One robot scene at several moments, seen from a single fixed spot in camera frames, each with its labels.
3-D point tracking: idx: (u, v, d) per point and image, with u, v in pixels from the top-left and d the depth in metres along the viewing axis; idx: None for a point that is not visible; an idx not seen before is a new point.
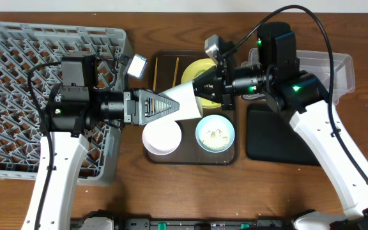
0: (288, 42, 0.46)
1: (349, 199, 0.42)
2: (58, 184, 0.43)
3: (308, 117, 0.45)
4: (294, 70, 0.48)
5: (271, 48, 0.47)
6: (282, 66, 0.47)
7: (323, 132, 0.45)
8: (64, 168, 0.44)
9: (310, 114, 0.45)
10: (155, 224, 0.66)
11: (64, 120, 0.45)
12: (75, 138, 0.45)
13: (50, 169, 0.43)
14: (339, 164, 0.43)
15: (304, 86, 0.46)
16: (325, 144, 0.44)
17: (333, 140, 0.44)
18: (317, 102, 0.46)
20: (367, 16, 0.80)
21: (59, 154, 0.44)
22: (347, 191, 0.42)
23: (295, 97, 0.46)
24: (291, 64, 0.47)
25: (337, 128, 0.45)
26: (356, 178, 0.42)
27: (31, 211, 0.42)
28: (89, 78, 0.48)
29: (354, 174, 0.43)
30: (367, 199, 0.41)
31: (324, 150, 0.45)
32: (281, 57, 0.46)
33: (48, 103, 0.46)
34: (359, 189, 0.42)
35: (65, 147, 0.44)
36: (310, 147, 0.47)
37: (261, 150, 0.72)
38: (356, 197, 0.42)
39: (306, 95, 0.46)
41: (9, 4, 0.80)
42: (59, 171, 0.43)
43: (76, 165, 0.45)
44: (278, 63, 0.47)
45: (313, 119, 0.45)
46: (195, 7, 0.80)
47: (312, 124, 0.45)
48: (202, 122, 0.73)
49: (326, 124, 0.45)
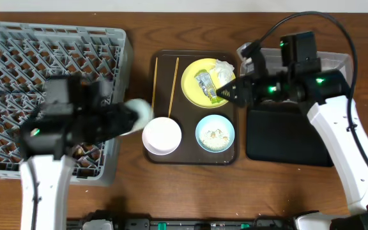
0: (310, 40, 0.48)
1: (354, 193, 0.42)
2: (46, 213, 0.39)
3: (326, 109, 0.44)
4: (314, 67, 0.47)
5: (292, 48, 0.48)
6: (305, 62, 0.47)
7: (338, 125, 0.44)
8: (50, 197, 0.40)
9: (330, 106, 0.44)
10: (155, 224, 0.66)
11: (43, 141, 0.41)
12: (58, 163, 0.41)
13: (35, 200, 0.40)
14: (351, 160, 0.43)
15: (328, 79, 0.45)
16: (339, 138, 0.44)
17: (348, 135, 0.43)
18: (338, 97, 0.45)
20: (367, 16, 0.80)
21: (43, 183, 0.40)
22: (354, 186, 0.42)
23: (318, 89, 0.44)
24: (312, 61, 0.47)
25: (354, 123, 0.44)
26: (365, 174, 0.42)
27: None
28: (75, 98, 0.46)
29: (364, 169, 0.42)
30: None
31: (337, 144, 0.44)
32: (302, 54, 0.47)
33: (26, 123, 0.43)
34: (366, 184, 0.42)
35: (48, 174, 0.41)
36: (324, 140, 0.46)
37: (262, 150, 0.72)
38: (363, 191, 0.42)
39: (329, 88, 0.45)
41: (9, 4, 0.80)
42: (44, 200, 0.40)
43: (63, 191, 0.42)
44: (299, 59, 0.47)
45: (331, 112, 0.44)
46: (195, 7, 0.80)
47: (329, 116, 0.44)
48: (202, 122, 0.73)
49: (343, 119, 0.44)
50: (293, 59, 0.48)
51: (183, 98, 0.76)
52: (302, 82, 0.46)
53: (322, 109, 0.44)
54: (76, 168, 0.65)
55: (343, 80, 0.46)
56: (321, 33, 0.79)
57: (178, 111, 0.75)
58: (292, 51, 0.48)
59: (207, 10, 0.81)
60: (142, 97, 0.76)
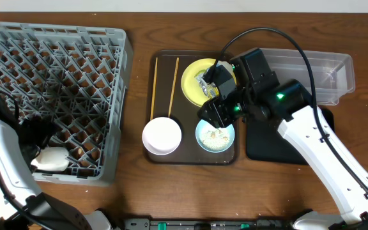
0: (259, 59, 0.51)
1: (345, 204, 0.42)
2: (3, 161, 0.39)
3: (295, 124, 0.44)
4: (271, 82, 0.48)
5: (245, 68, 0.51)
6: (260, 78, 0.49)
7: (311, 138, 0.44)
8: None
9: (298, 120, 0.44)
10: (155, 224, 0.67)
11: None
12: None
13: None
14: (332, 171, 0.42)
15: (288, 93, 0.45)
16: (315, 151, 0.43)
17: (323, 146, 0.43)
18: (302, 108, 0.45)
20: (367, 16, 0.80)
21: None
22: (344, 195, 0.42)
23: (280, 105, 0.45)
24: (267, 76, 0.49)
25: (326, 133, 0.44)
26: (349, 183, 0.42)
27: None
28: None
29: (347, 177, 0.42)
30: (364, 203, 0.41)
31: (315, 158, 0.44)
32: (257, 71, 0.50)
33: None
34: (353, 193, 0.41)
35: None
36: (302, 154, 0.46)
37: (261, 150, 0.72)
38: (351, 201, 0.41)
39: (292, 101, 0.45)
41: (9, 4, 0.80)
42: None
43: (11, 144, 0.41)
44: (254, 77, 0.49)
45: (301, 127, 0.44)
46: (195, 7, 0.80)
47: (301, 130, 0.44)
48: (202, 122, 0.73)
49: (314, 131, 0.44)
50: (249, 80, 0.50)
51: (183, 98, 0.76)
52: (264, 101, 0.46)
53: (290, 125, 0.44)
54: (76, 169, 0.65)
55: (303, 90, 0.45)
56: (321, 33, 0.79)
57: (177, 111, 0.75)
58: (246, 72, 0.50)
59: (207, 10, 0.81)
60: (142, 97, 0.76)
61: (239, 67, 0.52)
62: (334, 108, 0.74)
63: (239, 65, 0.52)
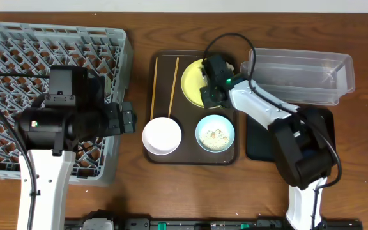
0: (219, 59, 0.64)
1: (268, 119, 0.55)
2: (46, 204, 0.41)
3: (236, 90, 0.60)
4: (228, 76, 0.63)
5: (209, 67, 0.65)
6: (220, 74, 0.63)
7: (245, 92, 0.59)
8: (48, 192, 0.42)
9: (239, 89, 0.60)
10: (155, 224, 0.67)
11: (43, 133, 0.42)
12: (58, 158, 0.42)
13: (34, 194, 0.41)
14: (256, 105, 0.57)
15: (236, 80, 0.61)
16: (246, 97, 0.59)
17: (251, 93, 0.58)
18: (243, 84, 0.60)
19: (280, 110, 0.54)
20: (366, 16, 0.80)
21: (41, 176, 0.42)
22: (265, 115, 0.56)
23: (229, 87, 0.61)
24: (225, 72, 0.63)
25: (254, 86, 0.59)
26: (268, 106, 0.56)
27: (22, 223, 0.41)
28: (78, 89, 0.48)
29: (265, 104, 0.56)
30: (277, 114, 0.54)
31: (248, 103, 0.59)
32: (217, 68, 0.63)
33: (27, 110, 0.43)
34: (271, 110, 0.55)
35: (48, 168, 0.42)
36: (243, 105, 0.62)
37: (261, 150, 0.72)
38: (269, 115, 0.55)
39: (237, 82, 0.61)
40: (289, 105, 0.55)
41: (9, 4, 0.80)
42: (43, 195, 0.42)
43: (62, 186, 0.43)
44: (216, 72, 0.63)
45: (239, 88, 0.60)
46: (196, 7, 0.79)
47: (237, 89, 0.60)
48: (202, 122, 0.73)
49: (245, 87, 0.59)
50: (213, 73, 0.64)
51: (183, 98, 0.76)
52: (222, 87, 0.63)
53: (234, 92, 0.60)
54: (76, 168, 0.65)
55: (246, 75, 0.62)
56: (321, 33, 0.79)
57: (177, 111, 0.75)
58: (211, 69, 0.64)
59: (207, 10, 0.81)
60: (142, 97, 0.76)
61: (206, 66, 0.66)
62: (334, 108, 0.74)
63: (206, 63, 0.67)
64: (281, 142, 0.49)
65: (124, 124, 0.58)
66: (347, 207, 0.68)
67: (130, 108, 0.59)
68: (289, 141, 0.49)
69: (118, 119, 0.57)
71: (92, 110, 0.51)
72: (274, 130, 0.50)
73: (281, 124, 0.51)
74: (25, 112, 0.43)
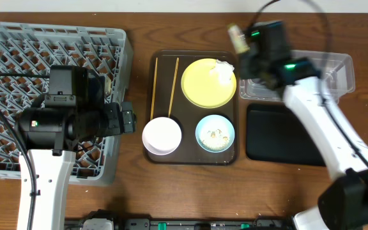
0: (280, 31, 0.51)
1: (333, 159, 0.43)
2: (46, 204, 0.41)
3: (298, 89, 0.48)
4: (287, 55, 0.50)
5: (264, 39, 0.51)
6: (278, 51, 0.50)
7: (311, 101, 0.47)
8: (48, 192, 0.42)
9: (301, 87, 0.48)
10: (155, 224, 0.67)
11: (43, 133, 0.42)
12: (58, 158, 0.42)
13: (34, 194, 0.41)
14: (327, 135, 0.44)
15: (298, 65, 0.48)
16: (312, 112, 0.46)
17: (321, 111, 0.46)
18: (309, 78, 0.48)
19: (356, 156, 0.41)
20: (366, 15, 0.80)
21: (41, 176, 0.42)
22: (333, 151, 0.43)
23: (291, 74, 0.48)
24: (283, 49, 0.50)
25: (325, 96, 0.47)
26: (340, 142, 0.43)
27: (22, 223, 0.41)
28: (78, 89, 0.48)
29: (340, 138, 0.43)
30: (349, 161, 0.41)
31: (306, 117, 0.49)
32: (275, 43, 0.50)
33: (27, 110, 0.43)
34: (344, 151, 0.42)
35: (48, 168, 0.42)
36: (306, 119, 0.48)
37: (261, 150, 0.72)
38: (340, 158, 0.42)
39: (301, 72, 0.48)
40: None
41: (9, 4, 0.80)
42: (43, 195, 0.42)
43: (62, 186, 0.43)
44: (272, 47, 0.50)
45: (304, 92, 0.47)
46: (196, 7, 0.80)
47: (301, 95, 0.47)
48: (202, 122, 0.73)
49: (314, 96, 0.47)
50: (266, 48, 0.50)
51: (183, 98, 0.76)
52: (275, 69, 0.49)
53: (294, 89, 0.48)
54: (76, 168, 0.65)
55: (312, 65, 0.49)
56: (321, 33, 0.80)
57: (177, 111, 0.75)
58: (264, 42, 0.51)
59: (207, 10, 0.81)
60: (142, 97, 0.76)
61: (259, 34, 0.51)
62: None
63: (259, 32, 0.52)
64: (346, 199, 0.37)
65: (124, 124, 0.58)
66: None
67: (130, 108, 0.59)
68: (353, 199, 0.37)
69: (118, 119, 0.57)
71: (92, 110, 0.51)
72: (343, 184, 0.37)
73: (349, 180, 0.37)
74: (25, 112, 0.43)
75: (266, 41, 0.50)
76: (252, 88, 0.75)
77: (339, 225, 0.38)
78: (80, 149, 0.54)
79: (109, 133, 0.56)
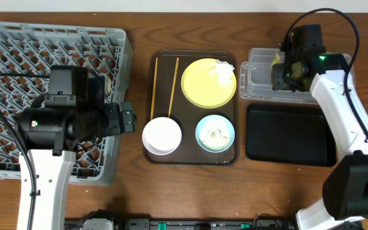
0: (317, 30, 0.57)
1: (345, 141, 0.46)
2: (46, 204, 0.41)
3: (326, 78, 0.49)
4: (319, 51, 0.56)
5: (301, 36, 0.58)
6: (310, 46, 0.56)
7: (336, 89, 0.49)
8: (49, 192, 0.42)
9: (329, 76, 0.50)
10: (155, 224, 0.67)
11: (43, 133, 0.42)
12: (58, 158, 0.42)
13: (34, 194, 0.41)
14: (344, 117, 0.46)
15: (329, 59, 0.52)
16: (335, 99, 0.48)
17: (343, 99, 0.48)
18: (337, 71, 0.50)
19: None
20: (366, 15, 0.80)
21: (41, 176, 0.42)
22: (346, 135, 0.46)
23: (321, 64, 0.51)
24: (317, 47, 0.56)
25: (349, 88, 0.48)
26: (355, 126, 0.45)
27: (22, 222, 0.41)
28: (78, 89, 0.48)
29: (355, 122, 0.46)
30: (361, 144, 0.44)
31: (326, 104, 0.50)
32: (310, 40, 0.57)
33: (27, 110, 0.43)
34: (356, 136, 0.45)
35: (48, 168, 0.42)
36: (326, 106, 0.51)
37: (261, 149, 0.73)
38: (352, 141, 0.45)
39: (331, 65, 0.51)
40: None
41: (9, 4, 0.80)
42: (44, 195, 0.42)
43: (62, 186, 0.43)
44: (307, 44, 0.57)
45: (331, 80, 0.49)
46: (196, 7, 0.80)
47: (328, 82, 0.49)
48: (202, 122, 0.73)
49: (339, 85, 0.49)
50: (302, 45, 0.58)
51: (183, 98, 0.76)
52: (310, 62, 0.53)
53: (322, 78, 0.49)
54: (76, 168, 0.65)
55: (343, 61, 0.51)
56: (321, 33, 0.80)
57: (177, 111, 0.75)
58: (301, 39, 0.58)
59: (207, 10, 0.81)
60: (142, 97, 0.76)
61: (298, 34, 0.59)
62: None
63: (297, 32, 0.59)
64: (351, 180, 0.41)
65: (124, 124, 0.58)
66: None
67: (130, 108, 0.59)
68: (360, 182, 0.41)
69: (119, 119, 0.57)
71: (92, 110, 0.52)
72: (352, 160, 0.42)
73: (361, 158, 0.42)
74: (25, 112, 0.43)
75: (303, 38, 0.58)
76: (252, 88, 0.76)
77: (340, 206, 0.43)
78: (79, 149, 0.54)
79: (110, 133, 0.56)
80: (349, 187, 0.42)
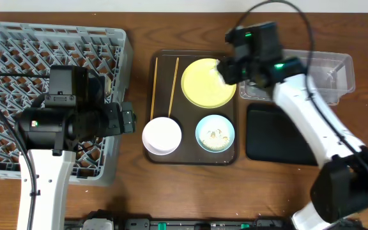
0: (273, 29, 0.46)
1: (320, 147, 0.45)
2: (46, 204, 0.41)
3: (288, 87, 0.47)
4: (277, 55, 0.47)
5: (258, 39, 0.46)
6: (268, 51, 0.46)
7: (299, 96, 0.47)
8: (49, 192, 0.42)
9: (290, 85, 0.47)
10: (155, 224, 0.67)
11: (43, 133, 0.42)
12: (58, 159, 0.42)
13: (34, 194, 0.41)
14: (313, 124, 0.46)
15: (289, 65, 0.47)
16: (300, 106, 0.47)
17: (308, 105, 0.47)
18: (296, 77, 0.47)
19: (342, 144, 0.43)
20: (366, 15, 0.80)
21: (41, 177, 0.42)
22: (320, 141, 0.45)
23: (279, 74, 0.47)
24: (274, 50, 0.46)
25: (312, 91, 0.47)
26: (326, 131, 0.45)
27: (22, 223, 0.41)
28: (78, 89, 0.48)
29: (325, 126, 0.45)
30: (335, 148, 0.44)
31: (296, 113, 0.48)
32: (267, 43, 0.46)
33: (27, 110, 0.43)
34: (329, 140, 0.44)
35: (48, 168, 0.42)
36: (293, 114, 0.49)
37: (261, 150, 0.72)
38: (326, 146, 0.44)
39: (290, 71, 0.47)
40: (352, 140, 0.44)
41: (9, 4, 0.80)
42: (44, 195, 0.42)
43: (62, 186, 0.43)
44: (264, 48, 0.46)
45: (293, 88, 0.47)
46: (196, 7, 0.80)
47: (290, 91, 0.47)
48: (202, 122, 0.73)
49: (301, 91, 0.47)
50: (257, 48, 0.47)
51: (183, 98, 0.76)
52: (267, 71, 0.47)
53: (283, 87, 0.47)
54: (76, 168, 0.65)
55: (300, 64, 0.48)
56: (321, 33, 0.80)
57: (177, 111, 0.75)
58: (257, 41, 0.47)
59: (207, 10, 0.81)
60: (142, 97, 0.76)
61: (253, 35, 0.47)
62: (333, 108, 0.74)
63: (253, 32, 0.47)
64: (335, 188, 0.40)
65: (124, 124, 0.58)
66: None
67: (130, 108, 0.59)
68: (343, 188, 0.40)
69: (118, 119, 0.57)
71: (92, 110, 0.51)
72: (329, 168, 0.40)
73: (337, 163, 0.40)
74: (25, 112, 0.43)
75: (258, 41, 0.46)
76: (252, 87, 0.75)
77: (332, 214, 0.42)
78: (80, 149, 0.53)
79: (109, 133, 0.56)
80: (334, 194, 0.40)
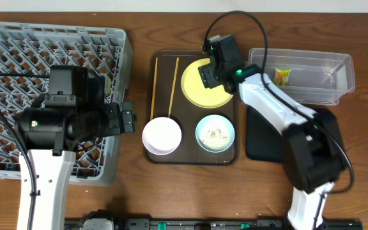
0: (230, 43, 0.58)
1: (281, 122, 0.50)
2: (46, 204, 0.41)
3: (247, 84, 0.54)
4: (238, 64, 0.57)
5: (219, 52, 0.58)
6: (230, 61, 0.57)
7: (257, 88, 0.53)
8: (49, 192, 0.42)
9: (250, 82, 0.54)
10: (155, 224, 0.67)
11: (43, 133, 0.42)
12: (58, 159, 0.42)
13: (34, 194, 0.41)
14: (271, 106, 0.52)
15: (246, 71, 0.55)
16: (259, 94, 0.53)
17: (265, 92, 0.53)
18: (253, 76, 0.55)
19: (296, 113, 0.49)
20: (366, 15, 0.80)
21: (41, 177, 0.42)
22: (279, 116, 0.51)
23: (240, 78, 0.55)
24: (234, 60, 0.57)
25: (268, 83, 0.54)
26: (282, 108, 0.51)
27: (22, 223, 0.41)
28: (78, 89, 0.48)
29: (281, 105, 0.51)
30: (291, 117, 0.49)
31: (260, 103, 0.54)
32: (227, 55, 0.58)
33: (27, 110, 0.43)
34: (285, 114, 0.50)
35: (48, 168, 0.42)
36: (258, 106, 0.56)
37: (261, 150, 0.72)
38: (284, 118, 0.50)
39: (248, 73, 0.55)
40: (305, 110, 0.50)
41: (9, 4, 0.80)
42: (44, 195, 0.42)
43: (62, 186, 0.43)
44: (226, 59, 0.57)
45: (250, 83, 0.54)
46: (196, 7, 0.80)
47: (248, 85, 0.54)
48: (202, 122, 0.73)
49: (258, 82, 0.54)
50: (220, 60, 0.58)
51: (183, 98, 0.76)
52: (230, 77, 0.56)
53: (245, 87, 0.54)
54: (76, 168, 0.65)
55: (255, 67, 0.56)
56: (321, 33, 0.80)
57: (177, 111, 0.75)
58: (219, 53, 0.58)
59: (208, 10, 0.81)
60: (142, 97, 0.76)
61: (215, 49, 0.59)
62: (334, 108, 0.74)
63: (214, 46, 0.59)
64: (295, 151, 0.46)
65: (124, 124, 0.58)
66: (347, 206, 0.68)
67: (130, 108, 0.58)
68: (303, 151, 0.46)
69: (118, 119, 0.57)
71: (92, 110, 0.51)
72: (289, 135, 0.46)
73: (294, 129, 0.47)
74: (24, 113, 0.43)
75: (220, 53, 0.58)
76: None
77: (302, 178, 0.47)
78: (79, 150, 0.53)
79: (109, 133, 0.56)
80: (296, 158, 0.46)
